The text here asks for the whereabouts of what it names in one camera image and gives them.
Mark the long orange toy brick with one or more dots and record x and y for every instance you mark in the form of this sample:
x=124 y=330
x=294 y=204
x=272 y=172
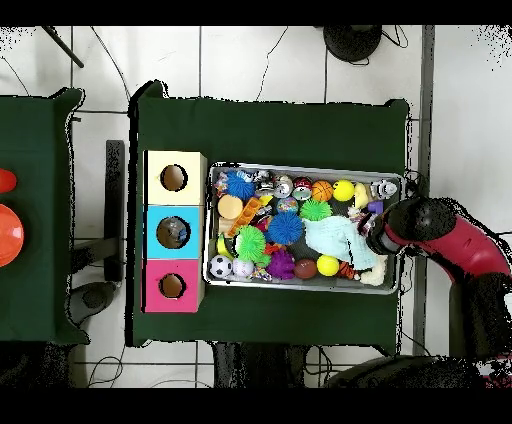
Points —
x=244 y=218

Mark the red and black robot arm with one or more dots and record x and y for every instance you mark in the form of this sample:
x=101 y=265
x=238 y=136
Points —
x=456 y=240

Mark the small soccer ball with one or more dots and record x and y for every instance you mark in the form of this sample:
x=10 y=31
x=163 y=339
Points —
x=220 y=266

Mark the purple spiky toy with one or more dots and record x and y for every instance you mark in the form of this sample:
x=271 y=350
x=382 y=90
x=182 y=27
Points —
x=280 y=265

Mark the small red object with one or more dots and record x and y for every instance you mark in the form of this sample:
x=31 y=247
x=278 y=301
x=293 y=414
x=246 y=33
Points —
x=6 y=181

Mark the small yellow rubber duck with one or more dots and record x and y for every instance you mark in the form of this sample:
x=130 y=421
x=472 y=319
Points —
x=362 y=196

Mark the small orange basketball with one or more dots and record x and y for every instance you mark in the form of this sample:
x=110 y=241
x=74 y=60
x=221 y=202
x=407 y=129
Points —
x=322 y=190

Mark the small blue globe ball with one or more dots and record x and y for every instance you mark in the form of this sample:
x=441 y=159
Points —
x=287 y=206

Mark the shallow clear mesh bin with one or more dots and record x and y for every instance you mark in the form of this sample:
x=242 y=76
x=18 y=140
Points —
x=240 y=284

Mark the dark green side table cloth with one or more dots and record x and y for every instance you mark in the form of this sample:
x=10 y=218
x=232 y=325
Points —
x=40 y=304

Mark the wooden box with three holes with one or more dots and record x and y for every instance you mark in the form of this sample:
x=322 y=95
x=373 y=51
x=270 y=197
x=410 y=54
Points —
x=174 y=240

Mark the grey round floor base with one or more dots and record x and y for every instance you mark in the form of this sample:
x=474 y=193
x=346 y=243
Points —
x=94 y=298

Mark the plain blue spiky ball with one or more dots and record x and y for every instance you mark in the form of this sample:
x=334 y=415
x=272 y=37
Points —
x=285 y=228

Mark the light green spiky ball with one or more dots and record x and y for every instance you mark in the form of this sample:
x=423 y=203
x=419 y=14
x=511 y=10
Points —
x=316 y=210

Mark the orange disc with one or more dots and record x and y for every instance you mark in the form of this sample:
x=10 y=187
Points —
x=10 y=236

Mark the black upright panel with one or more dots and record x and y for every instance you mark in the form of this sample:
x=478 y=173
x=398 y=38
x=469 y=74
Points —
x=115 y=208

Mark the pale blue waffle cloth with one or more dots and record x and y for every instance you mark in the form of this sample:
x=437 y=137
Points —
x=340 y=240

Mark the black round stand base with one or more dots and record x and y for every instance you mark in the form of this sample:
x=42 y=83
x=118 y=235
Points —
x=352 y=42

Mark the white baseball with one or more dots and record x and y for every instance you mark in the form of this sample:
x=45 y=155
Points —
x=242 y=268

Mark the cream yellow knitted cloth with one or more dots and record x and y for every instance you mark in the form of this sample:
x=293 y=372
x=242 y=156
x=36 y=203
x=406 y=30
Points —
x=374 y=272

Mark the black drink can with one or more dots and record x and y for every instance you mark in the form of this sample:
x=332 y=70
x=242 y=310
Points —
x=282 y=187

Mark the small brown football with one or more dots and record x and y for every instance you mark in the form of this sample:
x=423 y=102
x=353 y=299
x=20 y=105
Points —
x=306 y=269

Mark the blue spiky ball with eyes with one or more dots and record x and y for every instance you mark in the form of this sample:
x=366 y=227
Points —
x=240 y=185

